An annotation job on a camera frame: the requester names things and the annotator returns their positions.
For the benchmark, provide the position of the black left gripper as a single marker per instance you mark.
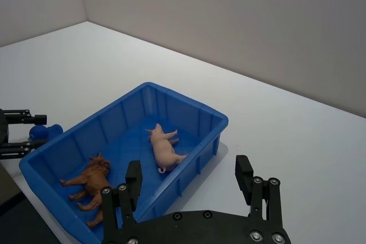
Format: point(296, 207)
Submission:
point(3, 129)

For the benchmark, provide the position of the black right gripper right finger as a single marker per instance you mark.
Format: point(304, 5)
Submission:
point(243, 178)

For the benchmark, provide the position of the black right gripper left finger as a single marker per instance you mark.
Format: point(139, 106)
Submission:
point(133, 181)

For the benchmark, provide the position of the blue toy animal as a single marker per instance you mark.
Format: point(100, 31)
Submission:
point(45, 132)

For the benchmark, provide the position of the brown toy lion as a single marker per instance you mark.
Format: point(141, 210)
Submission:
point(93, 179)

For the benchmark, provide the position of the pink toy pig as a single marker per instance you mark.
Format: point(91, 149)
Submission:
point(163, 149)

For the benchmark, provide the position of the blue plastic bin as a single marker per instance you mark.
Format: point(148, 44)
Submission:
point(137, 129)

